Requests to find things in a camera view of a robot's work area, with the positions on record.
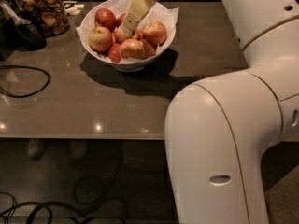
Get white paper bowl liner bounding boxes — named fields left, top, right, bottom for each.
left=75, top=0, right=180, bottom=65

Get yellow-red apple centre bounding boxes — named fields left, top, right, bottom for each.
left=115, top=25, right=142, bottom=43

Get yellow-red apple far left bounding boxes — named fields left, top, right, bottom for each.
left=89, top=27, right=112, bottom=53

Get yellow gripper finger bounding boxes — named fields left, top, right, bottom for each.
left=121, top=0, right=155, bottom=34

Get black cables on floor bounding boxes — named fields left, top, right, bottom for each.
left=0, top=140, right=130, bottom=224

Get black scoop with grey handle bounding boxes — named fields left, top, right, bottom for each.
left=0, top=0, right=47, bottom=51

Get pale apple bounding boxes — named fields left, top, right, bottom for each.
left=120, top=38, right=145, bottom=60

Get red apple back middle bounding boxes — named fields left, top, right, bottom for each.
left=116, top=13, right=125, bottom=26

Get red apple front left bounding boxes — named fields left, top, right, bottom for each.
left=108, top=43, right=121, bottom=63

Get orange-red apple right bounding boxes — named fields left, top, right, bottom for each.
left=143, top=21, right=167, bottom=45

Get white ceramic bowl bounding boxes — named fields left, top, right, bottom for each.
left=78, top=0, right=178, bottom=73

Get yellow-red apple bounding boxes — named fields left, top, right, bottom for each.
left=89, top=27, right=112, bottom=53
left=115, top=25, right=142, bottom=43

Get small white pieces on table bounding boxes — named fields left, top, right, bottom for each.
left=64, top=4, right=84, bottom=16

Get black cable on table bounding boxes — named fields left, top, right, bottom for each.
left=0, top=65, right=51, bottom=99

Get orange apple front right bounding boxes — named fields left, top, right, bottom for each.
left=140, top=39, right=155, bottom=59

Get glass jar of dried chips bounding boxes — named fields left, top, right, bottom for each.
left=16, top=0, right=70, bottom=37

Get dark red apple back left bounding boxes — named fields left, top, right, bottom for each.
left=94, top=8, right=117, bottom=32

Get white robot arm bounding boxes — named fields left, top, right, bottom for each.
left=164, top=0, right=299, bottom=224

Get small red apple middle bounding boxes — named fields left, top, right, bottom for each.
left=111, top=32, right=117, bottom=45

